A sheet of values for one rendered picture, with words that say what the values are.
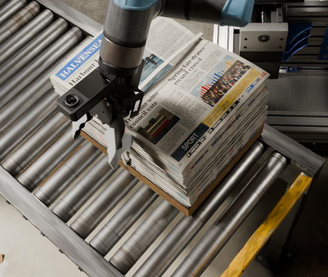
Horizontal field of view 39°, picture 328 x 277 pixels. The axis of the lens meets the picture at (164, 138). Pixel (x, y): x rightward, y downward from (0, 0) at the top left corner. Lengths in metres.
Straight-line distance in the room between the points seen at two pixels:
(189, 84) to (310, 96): 1.08
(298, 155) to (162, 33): 0.43
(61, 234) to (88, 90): 0.42
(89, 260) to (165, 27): 0.55
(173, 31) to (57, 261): 1.19
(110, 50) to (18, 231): 1.39
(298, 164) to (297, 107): 0.82
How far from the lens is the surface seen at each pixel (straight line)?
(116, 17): 0.76
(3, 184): 1.20
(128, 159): 1.05
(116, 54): 0.78
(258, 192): 1.09
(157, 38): 1.04
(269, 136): 1.15
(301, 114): 1.89
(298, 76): 2.02
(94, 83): 0.80
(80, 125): 0.90
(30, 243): 2.02
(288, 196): 1.06
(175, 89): 0.94
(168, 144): 0.86
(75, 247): 1.08
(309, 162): 1.13
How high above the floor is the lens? 1.79
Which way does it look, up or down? 59 degrees down
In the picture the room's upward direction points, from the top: 12 degrees counter-clockwise
